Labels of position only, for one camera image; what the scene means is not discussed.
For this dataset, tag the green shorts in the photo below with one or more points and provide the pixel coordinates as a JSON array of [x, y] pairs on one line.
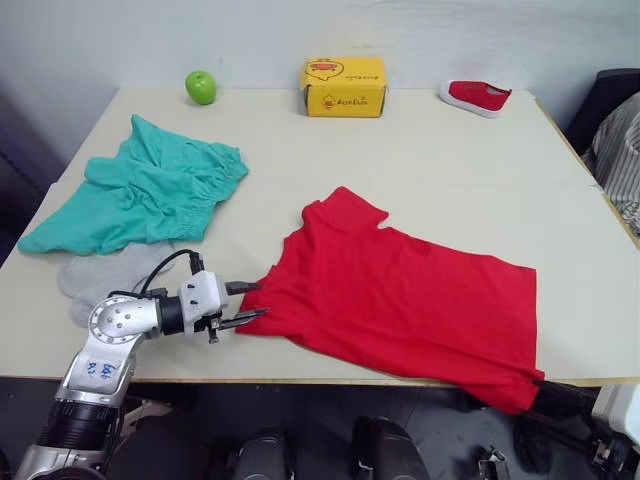
[[140, 200]]

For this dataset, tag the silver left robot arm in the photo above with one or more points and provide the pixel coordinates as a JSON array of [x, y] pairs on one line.
[[107, 320]]

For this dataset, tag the black chair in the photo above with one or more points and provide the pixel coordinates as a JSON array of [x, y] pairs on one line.
[[600, 100]]

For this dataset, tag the red t-shirt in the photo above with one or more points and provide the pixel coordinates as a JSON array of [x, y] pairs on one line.
[[400, 300]]

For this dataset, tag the red slip-on shoe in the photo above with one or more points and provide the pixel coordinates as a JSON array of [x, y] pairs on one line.
[[475, 95]]

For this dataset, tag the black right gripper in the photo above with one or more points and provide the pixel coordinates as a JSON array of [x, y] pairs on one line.
[[565, 402]]

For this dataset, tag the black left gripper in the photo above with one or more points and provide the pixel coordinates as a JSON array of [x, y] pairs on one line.
[[224, 291]]

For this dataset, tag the dark rounded shape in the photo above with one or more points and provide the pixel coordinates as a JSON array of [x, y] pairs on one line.
[[385, 450], [262, 457]]

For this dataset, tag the green apple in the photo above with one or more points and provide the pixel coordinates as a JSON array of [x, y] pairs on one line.
[[201, 88]]

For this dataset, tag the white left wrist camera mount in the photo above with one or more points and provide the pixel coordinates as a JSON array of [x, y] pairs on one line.
[[197, 295]]

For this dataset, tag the striped grey cloth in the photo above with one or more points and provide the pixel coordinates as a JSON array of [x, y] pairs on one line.
[[620, 155]]

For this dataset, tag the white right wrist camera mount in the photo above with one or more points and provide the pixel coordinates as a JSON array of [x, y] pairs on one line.
[[620, 410]]

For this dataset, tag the grey sock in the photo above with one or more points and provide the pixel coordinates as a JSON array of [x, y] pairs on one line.
[[100, 275]]

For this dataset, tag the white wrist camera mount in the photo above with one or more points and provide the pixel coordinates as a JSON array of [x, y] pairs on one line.
[[620, 410], [197, 295]]

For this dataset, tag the yellow cardboard duck box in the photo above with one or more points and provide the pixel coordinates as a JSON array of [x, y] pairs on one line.
[[345, 95]]

